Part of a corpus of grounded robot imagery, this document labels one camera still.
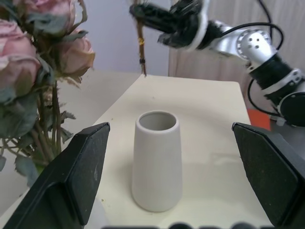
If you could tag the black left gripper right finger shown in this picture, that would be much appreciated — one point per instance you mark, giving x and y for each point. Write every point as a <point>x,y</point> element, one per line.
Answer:
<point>274,171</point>

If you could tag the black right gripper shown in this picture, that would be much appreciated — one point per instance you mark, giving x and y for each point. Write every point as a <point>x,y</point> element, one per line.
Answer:
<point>184,26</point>

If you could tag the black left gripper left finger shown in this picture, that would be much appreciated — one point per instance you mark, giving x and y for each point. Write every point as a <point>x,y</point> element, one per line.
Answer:
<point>71,171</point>

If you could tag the brown flower stem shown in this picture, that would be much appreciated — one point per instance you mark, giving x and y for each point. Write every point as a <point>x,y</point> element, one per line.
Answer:
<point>140,43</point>

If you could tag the orange red object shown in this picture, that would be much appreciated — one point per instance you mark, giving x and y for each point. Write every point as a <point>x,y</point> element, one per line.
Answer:
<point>259,119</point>

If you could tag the beige curtain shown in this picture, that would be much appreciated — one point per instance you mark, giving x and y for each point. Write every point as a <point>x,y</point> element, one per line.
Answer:
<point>214,66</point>

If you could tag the white ceramic vase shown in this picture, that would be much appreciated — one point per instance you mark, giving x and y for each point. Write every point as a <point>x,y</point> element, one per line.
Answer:
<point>156,167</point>

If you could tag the pink rose bouquet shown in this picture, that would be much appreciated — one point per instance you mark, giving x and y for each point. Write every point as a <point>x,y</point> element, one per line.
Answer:
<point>21,64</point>

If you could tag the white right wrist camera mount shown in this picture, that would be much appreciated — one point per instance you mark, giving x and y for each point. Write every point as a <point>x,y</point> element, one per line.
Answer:
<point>201,23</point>

